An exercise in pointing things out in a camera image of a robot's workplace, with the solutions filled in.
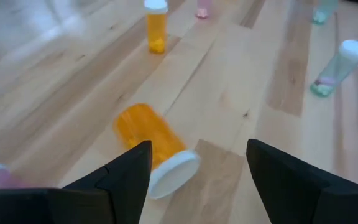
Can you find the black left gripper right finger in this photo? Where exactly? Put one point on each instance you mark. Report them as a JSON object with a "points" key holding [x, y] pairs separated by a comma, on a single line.
{"points": [[306, 199]]}

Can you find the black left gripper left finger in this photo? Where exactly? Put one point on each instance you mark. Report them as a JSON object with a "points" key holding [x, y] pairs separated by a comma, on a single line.
{"points": [[73, 205]]}

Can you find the large orange medicine bottle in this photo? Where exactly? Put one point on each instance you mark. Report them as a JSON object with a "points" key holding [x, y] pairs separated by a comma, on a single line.
{"points": [[148, 130]]}

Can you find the green medicine bottle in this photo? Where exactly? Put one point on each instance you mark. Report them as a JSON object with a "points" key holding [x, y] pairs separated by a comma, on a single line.
{"points": [[322, 14], [337, 70]]}

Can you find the small orange medicine bottle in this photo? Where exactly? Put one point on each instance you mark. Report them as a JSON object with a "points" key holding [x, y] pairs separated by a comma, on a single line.
{"points": [[156, 31]]}

